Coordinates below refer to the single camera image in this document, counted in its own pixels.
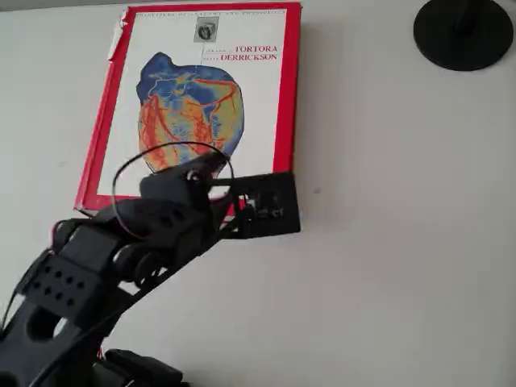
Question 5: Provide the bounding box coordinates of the thin black cable loop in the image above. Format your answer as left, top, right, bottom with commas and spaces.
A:
111, 142, 236, 239

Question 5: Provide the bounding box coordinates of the black round stand base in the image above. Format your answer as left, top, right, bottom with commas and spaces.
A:
412, 0, 515, 73

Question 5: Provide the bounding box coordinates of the red anatomy textbook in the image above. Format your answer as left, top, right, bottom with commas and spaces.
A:
73, 2, 303, 222

